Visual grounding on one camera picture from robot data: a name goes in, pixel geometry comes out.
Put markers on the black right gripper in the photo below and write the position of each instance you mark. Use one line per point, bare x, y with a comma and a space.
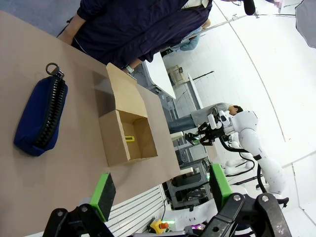
217, 134

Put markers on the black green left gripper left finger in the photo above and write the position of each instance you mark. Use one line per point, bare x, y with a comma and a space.
105, 197

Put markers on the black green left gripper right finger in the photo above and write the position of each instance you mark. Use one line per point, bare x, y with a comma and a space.
221, 187

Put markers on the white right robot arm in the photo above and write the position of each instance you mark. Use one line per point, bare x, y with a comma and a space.
251, 148

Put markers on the open brown cardboard box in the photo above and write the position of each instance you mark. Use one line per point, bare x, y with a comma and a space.
126, 128

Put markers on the person's left hand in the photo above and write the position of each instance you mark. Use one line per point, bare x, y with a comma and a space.
133, 66

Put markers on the person's right hand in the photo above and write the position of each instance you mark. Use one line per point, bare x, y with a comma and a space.
71, 32

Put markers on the background person in grey shirt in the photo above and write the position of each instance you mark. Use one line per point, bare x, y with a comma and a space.
202, 116

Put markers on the metal equipment rack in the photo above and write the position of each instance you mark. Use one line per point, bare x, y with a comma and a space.
190, 185

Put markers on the white slatted panel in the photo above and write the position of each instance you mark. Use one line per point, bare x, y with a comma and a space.
138, 209

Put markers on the yellow emergency stop button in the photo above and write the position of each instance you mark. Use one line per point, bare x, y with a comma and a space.
159, 225

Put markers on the small yellow item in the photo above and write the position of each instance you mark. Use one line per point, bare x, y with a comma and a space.
130, 138

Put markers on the white table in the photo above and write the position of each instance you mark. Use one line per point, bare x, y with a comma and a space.
160, 74

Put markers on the blue zipper pouch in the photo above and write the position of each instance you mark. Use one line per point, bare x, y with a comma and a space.
39, 116

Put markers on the metal light stand pole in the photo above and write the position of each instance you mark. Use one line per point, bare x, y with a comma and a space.
222, 23

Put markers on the person in purple jacket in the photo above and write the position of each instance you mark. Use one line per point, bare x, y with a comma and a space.
138, 27

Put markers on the black boom microphone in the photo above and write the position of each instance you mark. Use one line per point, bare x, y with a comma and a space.
249, 7

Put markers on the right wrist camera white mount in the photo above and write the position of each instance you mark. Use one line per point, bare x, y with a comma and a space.
217, 119

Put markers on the small wooden frame crate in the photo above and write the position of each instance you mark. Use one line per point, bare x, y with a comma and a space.
178, 75

